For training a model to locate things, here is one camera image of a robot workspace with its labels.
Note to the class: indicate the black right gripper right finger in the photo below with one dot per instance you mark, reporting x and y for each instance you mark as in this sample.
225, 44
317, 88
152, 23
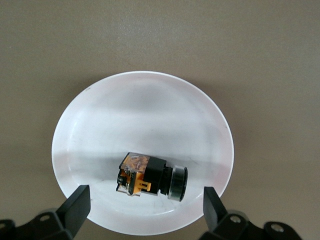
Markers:
215, 212

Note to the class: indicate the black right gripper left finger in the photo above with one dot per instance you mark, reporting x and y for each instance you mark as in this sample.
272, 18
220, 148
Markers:
72, 212

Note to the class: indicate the orange black push-button switch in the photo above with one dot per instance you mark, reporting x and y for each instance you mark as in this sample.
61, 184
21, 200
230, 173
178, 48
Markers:
155, 172

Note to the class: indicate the pale pink round plate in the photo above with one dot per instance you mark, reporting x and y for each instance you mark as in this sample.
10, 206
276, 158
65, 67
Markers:
150, 112

